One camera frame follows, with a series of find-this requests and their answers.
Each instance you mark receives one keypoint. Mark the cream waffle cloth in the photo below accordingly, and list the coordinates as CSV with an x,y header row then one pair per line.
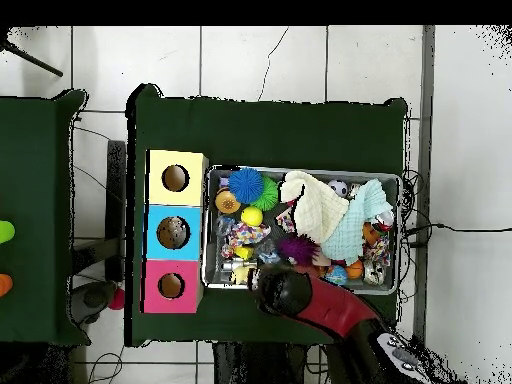
x,y
316,208

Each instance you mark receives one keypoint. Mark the crushed clear plastic bottle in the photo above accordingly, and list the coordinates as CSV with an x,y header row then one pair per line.
x,y
174,232

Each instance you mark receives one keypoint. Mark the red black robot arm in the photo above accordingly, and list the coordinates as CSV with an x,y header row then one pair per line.
x,y
336,308

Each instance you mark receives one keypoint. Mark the wooden box with three holes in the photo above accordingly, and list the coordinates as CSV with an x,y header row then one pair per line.
x,y
192,248

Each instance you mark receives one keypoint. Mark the clear mesh bin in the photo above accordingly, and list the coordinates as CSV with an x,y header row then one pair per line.
x,y
360,288

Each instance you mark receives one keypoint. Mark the yellow ball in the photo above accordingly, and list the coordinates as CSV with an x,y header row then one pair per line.
x,y
252,216

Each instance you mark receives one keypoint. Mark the small green spiky ball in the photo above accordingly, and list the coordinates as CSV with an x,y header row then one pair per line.
x,y
270,196

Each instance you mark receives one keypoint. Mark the blue spiky ball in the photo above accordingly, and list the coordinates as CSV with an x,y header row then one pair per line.
x,y
246,184

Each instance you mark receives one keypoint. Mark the toy burger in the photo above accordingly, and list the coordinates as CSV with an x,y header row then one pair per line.
x,y
227,202

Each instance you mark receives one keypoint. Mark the purple spiky ball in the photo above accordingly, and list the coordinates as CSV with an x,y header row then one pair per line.
x,y
298,248

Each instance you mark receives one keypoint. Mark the dark green table cloth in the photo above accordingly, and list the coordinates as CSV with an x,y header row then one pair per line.
x,y
280,136

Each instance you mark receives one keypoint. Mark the soccer ball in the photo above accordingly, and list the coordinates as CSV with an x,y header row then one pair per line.
x,y
338,188

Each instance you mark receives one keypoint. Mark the mint waffle cloth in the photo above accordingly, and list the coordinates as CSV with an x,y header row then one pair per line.
x,y
348,236

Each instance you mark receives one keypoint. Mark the globe print ball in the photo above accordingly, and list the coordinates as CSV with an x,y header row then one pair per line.
x,y
336,275

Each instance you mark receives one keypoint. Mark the small red ball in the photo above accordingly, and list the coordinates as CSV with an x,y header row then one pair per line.
x,y
116,299

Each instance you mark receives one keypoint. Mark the green cloth side table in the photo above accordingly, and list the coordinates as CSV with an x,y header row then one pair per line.
x,y
32,200

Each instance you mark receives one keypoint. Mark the lime green object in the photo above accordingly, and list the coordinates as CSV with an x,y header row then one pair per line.
x,y
4,232

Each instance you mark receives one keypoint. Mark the orange object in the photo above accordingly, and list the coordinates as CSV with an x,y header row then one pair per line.
x,y
4,284

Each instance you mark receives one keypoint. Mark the black tripod leg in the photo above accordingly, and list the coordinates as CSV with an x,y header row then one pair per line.
x,y
32,60

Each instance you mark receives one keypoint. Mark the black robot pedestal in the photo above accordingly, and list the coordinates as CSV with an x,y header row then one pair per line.
x,y
260,366

